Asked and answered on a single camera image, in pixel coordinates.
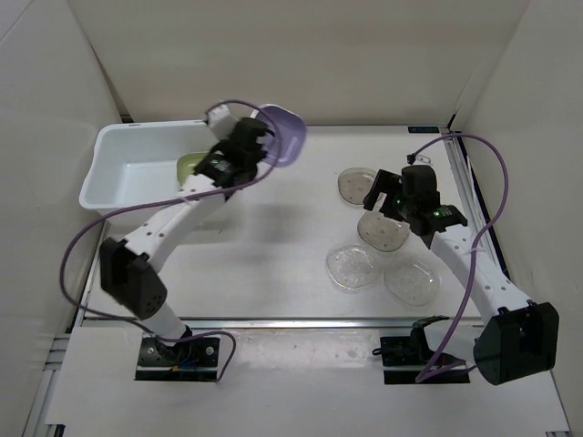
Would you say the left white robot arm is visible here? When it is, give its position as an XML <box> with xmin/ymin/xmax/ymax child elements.
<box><xmin>99</xmin><ymin>117</ymin><xmax>280</xmax><ymax>364</ymax></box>

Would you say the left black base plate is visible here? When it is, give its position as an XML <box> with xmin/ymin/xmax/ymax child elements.
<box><xmin>135</xmin><ymin>332</ymin><xmax>220</xmax><ymax>382</ymax></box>

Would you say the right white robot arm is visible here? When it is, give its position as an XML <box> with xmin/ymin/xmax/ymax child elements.
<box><xmin>363</xmin><ymin>165</ymin><xmax>559</xmax><ymax>385</ymax></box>

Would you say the aluminium frame rail front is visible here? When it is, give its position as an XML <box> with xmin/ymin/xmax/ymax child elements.
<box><xmin>77</xmin><ymin>317</ymin><xmax>427</xmax><ymax>332</ymax></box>

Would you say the clear textured plate right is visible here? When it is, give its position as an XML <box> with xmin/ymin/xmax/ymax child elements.
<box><xmin>384</xmin><ymin>258</ymin><xmax>441</xmax><ymax>307</ymax></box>

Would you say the green panda plate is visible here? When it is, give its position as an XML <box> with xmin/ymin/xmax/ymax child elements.
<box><xmin>176</xmin><ymin>152</ymin><xmax>207</xmax><ymax>187</ymax></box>

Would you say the aluminium frame rail right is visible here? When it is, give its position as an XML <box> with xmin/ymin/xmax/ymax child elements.
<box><xmin>443</xmin><ymin>137</ymin><xmax>505</xmax><ymax>267</ymax></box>

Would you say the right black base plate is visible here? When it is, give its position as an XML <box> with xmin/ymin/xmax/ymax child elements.
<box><xmin>372</xmin><ymin>316</ymin><xmax>470</xmax><ymax>385</ymax></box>

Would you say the clear textured plate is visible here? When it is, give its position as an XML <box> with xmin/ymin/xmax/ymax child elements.
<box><xmin>325</xmin><ymin>244</ymin><xmax>380</xmax><ymax>292</ymax></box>
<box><xmin>384</xmin><ymin>258</ymin><xmax>441</xmax><ymax>307</ymax></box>

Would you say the purple panda plate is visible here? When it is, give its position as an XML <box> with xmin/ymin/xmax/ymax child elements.
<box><xmin>251</xmin><ymin>104</ymin><xmax>307</xmax><ymax>168</ymax></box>

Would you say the aluminium frame rail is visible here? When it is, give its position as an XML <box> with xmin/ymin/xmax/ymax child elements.
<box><xmin>443</xmin><ymin>137</ymin><xmax>505</xmax><ymax>267</ymax></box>
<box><xmin>77</xmin><ymin>317</ymin><xmax>427</xmax><ymax>332</ymax></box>

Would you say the clear textured plate left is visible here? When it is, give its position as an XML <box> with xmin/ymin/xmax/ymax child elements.
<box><xmin>325</xmin><ymin>244</ymin><xmax>380</xmax><ymax>292</ymax></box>

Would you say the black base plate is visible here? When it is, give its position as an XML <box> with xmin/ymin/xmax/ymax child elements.
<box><xmin>372</xmin><ymin>316</ymin><xmax>470</xmax><ymax>385</ymax></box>
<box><xmin>135</xmin><ymin>332</ymin><xmax>220</xmax><ymax>382</ymax></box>

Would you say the white plastic bin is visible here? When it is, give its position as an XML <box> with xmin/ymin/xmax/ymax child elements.
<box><xmin>78</xmin><ymin>120</ymin><xmax>217</xmax><ymax>215</ymax></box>

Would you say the smoky clear plate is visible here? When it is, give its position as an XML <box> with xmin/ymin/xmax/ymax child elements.
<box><xmin>337</xmin><ymin>168</ymin><xmax>376</xmax><ymax>206</ymax></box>
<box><xmin>357</xmin><ymin>211</ymin><xmax>410</xmax><ymax>253</ymax></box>

